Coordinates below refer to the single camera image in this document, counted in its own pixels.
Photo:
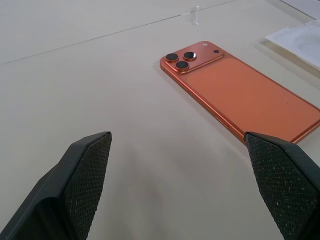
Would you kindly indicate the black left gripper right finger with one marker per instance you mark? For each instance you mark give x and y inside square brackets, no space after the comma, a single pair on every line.
[282,180]

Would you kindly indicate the orange smartphone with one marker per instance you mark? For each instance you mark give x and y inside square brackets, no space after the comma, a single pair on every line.
[237,95]

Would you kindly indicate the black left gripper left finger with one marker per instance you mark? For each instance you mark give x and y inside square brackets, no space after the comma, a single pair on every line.
[75,180]

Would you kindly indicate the clear tape strip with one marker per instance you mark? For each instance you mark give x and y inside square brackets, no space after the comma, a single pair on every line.
[194,16]

